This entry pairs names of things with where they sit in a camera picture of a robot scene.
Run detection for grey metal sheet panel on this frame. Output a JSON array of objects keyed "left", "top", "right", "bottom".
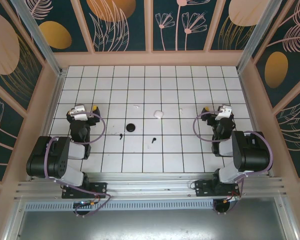
[{"left": 14, "top": 208, "right": 291, "bottom": 240}]

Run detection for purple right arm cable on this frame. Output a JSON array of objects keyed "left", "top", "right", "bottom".
[{"left": 193, "top": 111, "right": 275, "bottom": 215}]

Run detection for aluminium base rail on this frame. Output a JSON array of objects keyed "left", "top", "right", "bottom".
[{"left": 14, "top": 172, "right": 288, "bottom": 201}]

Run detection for small circuit board with wires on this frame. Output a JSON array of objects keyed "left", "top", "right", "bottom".
[
  {"left": 213, "top": 194, "right": 241, "bottom": 216},
  {"left": 72, "top": 199, "right": 96, "bottom": 218}
]

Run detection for perforated grey cable duct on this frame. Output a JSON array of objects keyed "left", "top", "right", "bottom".
[{"left": 24, "top": 198, "right": 278, "bottom": 211}]

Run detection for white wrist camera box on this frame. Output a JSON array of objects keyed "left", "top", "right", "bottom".
[
  {"left": 72, "top": 104, "right": 88, "bottom": 120},
  {"left": 214, "top": 104, "right": 234, "bottom": 121}
]

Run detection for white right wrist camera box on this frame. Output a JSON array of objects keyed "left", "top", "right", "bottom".
[{"left": 214, "top": 104, "right": 234, "bottom": 121}]

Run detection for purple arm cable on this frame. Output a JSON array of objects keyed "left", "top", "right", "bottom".
[
  {"left": 193, "top": 111, "right": 275, "bottom": 215},
  {"left": 44, "top": 111, "right": 113, "bottom": 218}
]

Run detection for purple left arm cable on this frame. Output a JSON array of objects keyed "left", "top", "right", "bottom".
[{"left": 44, "top": 111, "right": 113, "bottom": 218}]

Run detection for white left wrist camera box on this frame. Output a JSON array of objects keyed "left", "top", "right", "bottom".
[{"left": 72, "top": 104, "right": 88, "bottom": 120}]

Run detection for aluminium frame post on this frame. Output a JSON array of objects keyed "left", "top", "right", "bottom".
[
  {"left": 9, "top": 0, "right": 66, "bottom": 77},
  {"left": 236, "top": 0, "right": 290, "bottom": 73}
]

